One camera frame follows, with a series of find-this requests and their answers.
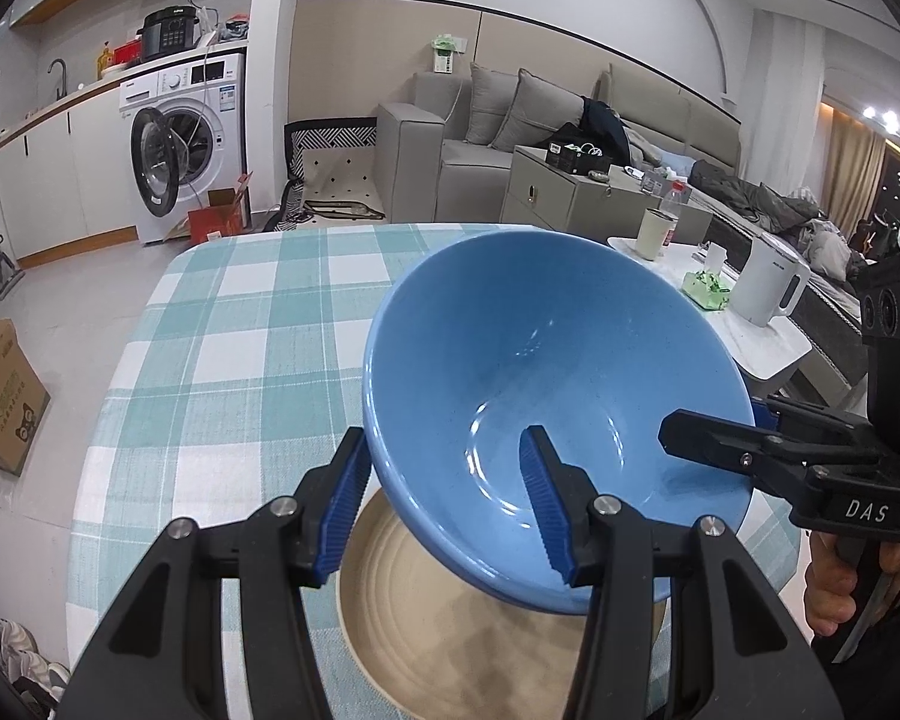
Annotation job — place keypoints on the grey sofa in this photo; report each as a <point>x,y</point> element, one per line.
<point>446,156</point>

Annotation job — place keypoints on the blue bowl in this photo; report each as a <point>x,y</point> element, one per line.
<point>523,327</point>

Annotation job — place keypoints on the white sneakers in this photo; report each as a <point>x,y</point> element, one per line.
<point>22,663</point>

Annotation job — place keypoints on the grey storage cabinet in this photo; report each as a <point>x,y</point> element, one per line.
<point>543,196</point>

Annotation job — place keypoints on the black pressure cooker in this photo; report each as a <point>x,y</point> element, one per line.
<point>168,31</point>

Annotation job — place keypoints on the red cardboard box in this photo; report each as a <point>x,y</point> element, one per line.
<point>226,214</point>

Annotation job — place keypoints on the white electric kettle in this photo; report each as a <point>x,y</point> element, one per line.
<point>771,284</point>

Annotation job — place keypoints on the white kitchen cabinet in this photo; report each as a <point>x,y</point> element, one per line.
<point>68,178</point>

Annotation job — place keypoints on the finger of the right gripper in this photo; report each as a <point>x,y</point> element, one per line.
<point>786,421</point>
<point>733,447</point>

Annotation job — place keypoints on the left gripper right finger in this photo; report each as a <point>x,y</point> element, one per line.
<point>560,495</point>

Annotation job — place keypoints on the white washing machine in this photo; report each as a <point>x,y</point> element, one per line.
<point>185,140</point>

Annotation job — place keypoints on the beige tumbler cup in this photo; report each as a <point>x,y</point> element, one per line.
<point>655,232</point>

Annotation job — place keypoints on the clear plastic bottle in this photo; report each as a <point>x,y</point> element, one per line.
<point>672,205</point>

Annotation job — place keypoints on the black faucet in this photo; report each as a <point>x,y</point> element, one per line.
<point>61,85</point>

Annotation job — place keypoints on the teal plaid tablecloth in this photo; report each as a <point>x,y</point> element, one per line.
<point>244,371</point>

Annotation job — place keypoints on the person's right hand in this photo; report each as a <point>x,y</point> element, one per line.
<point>830,583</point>

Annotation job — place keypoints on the beige round plate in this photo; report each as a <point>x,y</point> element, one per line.
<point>437,647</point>

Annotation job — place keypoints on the green tissue pack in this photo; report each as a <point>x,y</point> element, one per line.
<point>706,290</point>

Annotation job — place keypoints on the black patterned playpen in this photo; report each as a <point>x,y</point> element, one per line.
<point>330,175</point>

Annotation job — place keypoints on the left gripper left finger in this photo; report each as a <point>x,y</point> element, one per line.
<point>330,496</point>

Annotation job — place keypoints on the brown cardboard box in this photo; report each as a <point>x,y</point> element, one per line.
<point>23,401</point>

